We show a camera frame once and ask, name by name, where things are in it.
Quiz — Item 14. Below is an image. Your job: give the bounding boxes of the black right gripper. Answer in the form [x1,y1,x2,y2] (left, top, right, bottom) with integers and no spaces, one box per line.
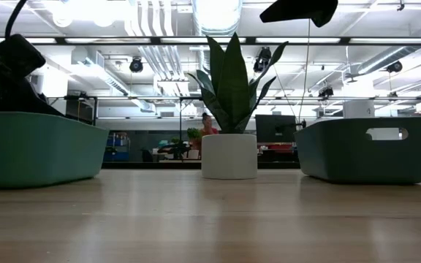
[259,0,339,28]

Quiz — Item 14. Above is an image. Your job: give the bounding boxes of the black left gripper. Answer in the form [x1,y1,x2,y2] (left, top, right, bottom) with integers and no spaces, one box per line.
[0,50,65,117]

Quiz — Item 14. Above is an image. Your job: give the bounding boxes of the light green plastic bin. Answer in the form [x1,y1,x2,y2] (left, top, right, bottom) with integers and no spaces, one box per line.
[0,111,110,189]

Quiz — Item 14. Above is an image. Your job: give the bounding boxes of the dark teal plastic bin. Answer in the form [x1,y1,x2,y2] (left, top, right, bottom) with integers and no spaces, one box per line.
[293,116,421,185]

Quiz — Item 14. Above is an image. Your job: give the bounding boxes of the black metal shelf rack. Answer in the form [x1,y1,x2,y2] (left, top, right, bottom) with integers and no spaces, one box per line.
[48,95,99,126]

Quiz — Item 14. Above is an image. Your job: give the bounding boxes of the green snake plant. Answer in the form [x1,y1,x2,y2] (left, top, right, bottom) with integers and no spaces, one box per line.
[187,32,290,134]

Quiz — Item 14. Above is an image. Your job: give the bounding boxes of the blue storage crates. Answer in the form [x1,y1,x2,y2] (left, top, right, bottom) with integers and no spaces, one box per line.
[105,131,131,162]

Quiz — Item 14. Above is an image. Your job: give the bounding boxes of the black computer monitor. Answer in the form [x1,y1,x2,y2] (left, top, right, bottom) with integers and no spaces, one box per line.
[255,114,298,144]

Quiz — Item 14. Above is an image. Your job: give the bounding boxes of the red storage tray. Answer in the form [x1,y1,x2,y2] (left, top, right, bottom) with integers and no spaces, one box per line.
[257,142,296,153]

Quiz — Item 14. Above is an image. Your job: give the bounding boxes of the person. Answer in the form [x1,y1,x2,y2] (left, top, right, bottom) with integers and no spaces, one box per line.
[199,112,219,137]

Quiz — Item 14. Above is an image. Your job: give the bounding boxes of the small potted green plant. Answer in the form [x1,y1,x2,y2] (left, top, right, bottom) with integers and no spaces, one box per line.
[186,127,204,161]

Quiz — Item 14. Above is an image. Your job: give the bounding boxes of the white round plant pot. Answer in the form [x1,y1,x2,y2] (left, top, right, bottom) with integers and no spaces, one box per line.
[201,133,258,180]

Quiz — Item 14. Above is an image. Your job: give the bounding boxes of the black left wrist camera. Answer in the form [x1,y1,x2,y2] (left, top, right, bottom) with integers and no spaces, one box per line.
[0,34,47,80]

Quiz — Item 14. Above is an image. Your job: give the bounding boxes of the long black ceiling light rail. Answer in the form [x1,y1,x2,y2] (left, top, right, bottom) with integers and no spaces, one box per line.
[0,35,421,47]

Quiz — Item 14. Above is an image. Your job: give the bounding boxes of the silver ceiling air duct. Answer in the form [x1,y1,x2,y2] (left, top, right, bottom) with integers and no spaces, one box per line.
[191,0,243,37]

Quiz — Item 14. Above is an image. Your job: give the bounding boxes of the black left camera cable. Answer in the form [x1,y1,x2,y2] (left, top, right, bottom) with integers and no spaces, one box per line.
[0,0,29,39]

